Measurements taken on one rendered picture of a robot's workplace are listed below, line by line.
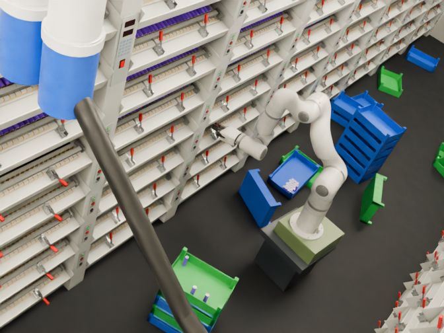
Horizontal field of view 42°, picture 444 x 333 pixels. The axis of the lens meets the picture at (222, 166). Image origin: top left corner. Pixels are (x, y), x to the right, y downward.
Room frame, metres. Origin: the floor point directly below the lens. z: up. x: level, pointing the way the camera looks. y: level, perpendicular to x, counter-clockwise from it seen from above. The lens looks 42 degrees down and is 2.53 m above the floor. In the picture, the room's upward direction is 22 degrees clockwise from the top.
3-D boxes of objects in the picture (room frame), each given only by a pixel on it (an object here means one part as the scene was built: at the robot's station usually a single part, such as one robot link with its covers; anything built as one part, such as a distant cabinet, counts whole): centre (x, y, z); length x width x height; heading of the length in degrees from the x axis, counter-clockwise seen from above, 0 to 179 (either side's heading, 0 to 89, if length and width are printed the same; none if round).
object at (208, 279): (1.65, -0.11, 0.36); 0.30 x 0.20 x 0.08; 80
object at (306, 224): (2.24, -0.54, 0.47); 0.19 x 0.19 x 0.18
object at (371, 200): (3.01, -1.02, 0.10); 0.30 x 0.08 x 0.20; 178
